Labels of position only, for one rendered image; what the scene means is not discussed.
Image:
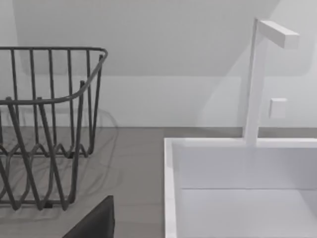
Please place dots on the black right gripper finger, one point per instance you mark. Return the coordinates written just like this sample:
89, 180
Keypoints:
99, 220

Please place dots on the white sink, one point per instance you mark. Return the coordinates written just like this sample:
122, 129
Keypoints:
237, 188

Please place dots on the tall white tap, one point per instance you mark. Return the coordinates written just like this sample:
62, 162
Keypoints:
257, 81

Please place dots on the white square tap knob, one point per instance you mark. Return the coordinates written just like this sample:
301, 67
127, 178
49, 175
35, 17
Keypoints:
277, 108

